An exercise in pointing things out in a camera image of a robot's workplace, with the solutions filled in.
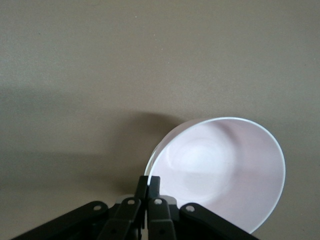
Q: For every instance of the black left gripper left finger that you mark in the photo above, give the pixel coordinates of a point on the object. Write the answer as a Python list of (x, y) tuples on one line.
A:
[(127, 215)]

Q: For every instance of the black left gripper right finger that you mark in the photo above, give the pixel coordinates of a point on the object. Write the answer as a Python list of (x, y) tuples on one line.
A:
[(160, 215)]

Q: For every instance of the white bowl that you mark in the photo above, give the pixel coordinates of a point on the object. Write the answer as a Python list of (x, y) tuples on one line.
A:
[(148, 167)]

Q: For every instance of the pale pink bowl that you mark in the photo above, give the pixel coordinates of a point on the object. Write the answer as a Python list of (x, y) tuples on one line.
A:
[(220, 172)]

